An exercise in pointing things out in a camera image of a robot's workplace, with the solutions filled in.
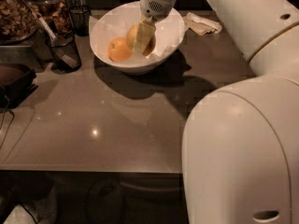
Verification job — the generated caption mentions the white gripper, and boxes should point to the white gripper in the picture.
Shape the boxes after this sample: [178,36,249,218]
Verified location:
[133,0,177,54]

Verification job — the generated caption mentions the yellow apple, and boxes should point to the yellow apple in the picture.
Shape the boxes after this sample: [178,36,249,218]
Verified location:
[126,25,150,56]

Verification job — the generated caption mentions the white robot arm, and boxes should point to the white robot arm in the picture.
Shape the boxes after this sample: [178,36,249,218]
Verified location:
[182,0,299,224]

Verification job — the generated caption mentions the white ceramic bowl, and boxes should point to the white ceramic bowl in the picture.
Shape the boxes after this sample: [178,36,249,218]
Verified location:
[89,0,186,77]

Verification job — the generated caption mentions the white paper bowl liner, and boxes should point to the white paper bowl liner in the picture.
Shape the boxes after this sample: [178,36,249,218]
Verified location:
[89,7,185,63]

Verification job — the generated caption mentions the orange fruit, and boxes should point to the orange fruit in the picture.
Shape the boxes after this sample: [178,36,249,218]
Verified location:
[108,37,132,62]

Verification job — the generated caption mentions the folded paper napkins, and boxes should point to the folded paper napkins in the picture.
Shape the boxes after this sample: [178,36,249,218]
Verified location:
[183,12,222,35]

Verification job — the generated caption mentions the small black mesh cup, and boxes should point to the small black mesh cup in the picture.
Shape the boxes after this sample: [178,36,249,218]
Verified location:
[69,5,91,36]

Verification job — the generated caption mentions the white utensil in cup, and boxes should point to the white utensil in cup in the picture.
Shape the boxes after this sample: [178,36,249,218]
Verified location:
[36,14,80,71]

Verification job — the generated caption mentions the large black mesh cup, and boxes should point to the large black mesh cup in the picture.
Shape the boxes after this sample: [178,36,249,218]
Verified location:
[45,33,81,73]

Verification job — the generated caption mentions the metal tray under jars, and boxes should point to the metal tray under jars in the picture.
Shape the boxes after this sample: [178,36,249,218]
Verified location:
[0,30,52,72]

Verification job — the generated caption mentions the large glass snack jar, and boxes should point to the large glass snack jar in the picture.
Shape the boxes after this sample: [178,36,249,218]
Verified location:
[0,0,37,45]

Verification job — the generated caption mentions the dark brown device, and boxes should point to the dark brown device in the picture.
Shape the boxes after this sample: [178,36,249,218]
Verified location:
[0,63,36,108]

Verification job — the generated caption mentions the thin black cable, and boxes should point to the thin black cable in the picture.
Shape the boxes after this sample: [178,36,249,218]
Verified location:
[0,94,16,149]

